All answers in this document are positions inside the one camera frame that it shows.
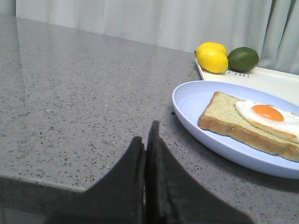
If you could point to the front yellow lemon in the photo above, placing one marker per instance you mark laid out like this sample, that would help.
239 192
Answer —
212 60

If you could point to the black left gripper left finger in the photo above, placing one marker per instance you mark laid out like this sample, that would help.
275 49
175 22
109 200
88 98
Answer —
115 199

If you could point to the bottom bread slice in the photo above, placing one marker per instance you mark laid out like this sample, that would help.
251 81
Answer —
221 117

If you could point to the rear yellow lemon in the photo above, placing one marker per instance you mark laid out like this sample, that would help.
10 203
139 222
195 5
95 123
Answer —
215 45

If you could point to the yellow lemon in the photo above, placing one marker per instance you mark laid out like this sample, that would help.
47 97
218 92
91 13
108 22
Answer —
215 45
212 60

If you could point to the fried egg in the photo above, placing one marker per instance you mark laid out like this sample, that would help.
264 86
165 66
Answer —
282 124

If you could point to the grey curtain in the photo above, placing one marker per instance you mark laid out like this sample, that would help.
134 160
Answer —
271 27

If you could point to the light blue plate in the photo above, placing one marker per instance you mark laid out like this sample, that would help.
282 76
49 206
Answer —
190 100

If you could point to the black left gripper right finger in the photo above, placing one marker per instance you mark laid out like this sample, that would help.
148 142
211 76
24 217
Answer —
174 197

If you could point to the green lime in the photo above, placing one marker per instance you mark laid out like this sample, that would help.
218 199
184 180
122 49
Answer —
243 59

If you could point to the white bear tray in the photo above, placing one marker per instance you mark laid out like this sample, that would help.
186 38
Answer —
279 84

